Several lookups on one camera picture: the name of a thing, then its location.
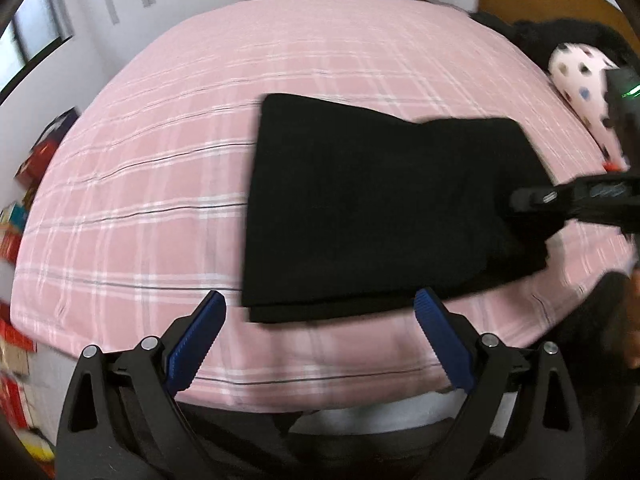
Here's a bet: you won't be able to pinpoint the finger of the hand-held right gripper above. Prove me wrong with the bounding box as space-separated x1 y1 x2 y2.
509 183 571 222

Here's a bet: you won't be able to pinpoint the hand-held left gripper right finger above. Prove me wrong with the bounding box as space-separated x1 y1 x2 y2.
413 287 586 480

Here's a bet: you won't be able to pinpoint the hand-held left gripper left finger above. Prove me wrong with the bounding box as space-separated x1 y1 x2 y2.
56 290 227 480

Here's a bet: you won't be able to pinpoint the black pants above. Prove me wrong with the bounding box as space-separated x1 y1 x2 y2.
241 92 568 324

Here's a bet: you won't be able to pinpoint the person's right forearm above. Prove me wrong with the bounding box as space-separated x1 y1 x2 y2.
590 260 640 361

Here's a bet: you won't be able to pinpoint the polka dot pillow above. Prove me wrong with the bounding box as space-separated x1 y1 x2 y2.
548 42 628 168

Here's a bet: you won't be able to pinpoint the black jacket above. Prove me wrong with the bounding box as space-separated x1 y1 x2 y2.
470 12 626 76

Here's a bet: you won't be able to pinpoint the red gift box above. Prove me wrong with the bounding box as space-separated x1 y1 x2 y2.
0 230 23 263

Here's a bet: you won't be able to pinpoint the pink plaid bed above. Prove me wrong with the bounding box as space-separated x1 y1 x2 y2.
10 0 636 428

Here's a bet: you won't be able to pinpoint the teal box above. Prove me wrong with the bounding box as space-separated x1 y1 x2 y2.
0 202 28 231

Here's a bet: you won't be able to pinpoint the red paper bag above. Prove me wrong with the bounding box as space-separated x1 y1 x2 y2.
15 137 63 186

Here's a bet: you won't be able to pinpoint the dark blue paper bag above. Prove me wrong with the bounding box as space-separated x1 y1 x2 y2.
42 106 81 142

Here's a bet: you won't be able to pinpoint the black framed window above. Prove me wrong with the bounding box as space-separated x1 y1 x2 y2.
0 0 76 106

